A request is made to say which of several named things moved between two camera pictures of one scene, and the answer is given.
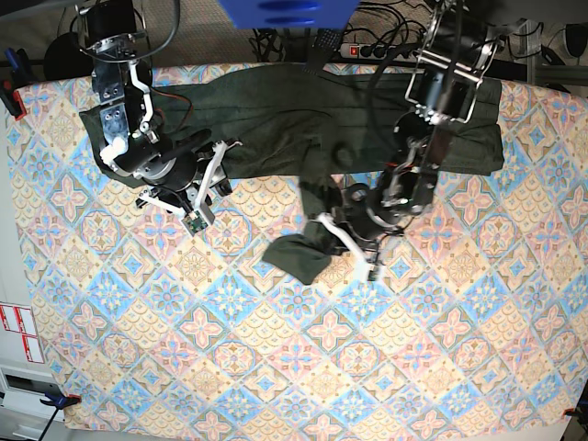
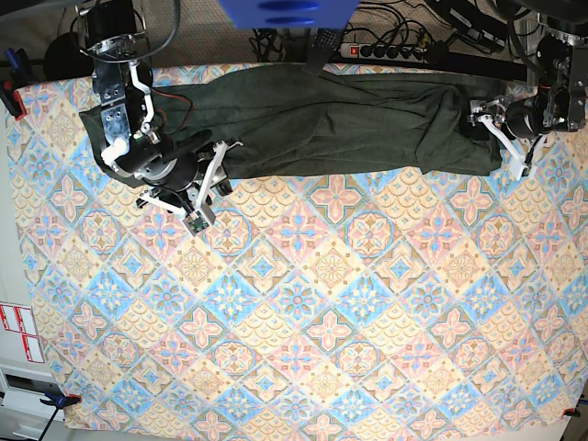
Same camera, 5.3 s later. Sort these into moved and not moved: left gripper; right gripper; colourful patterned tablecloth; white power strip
Moved: left gripper
Not moved: right gripper; colourful patterned tablecloth; white power strip
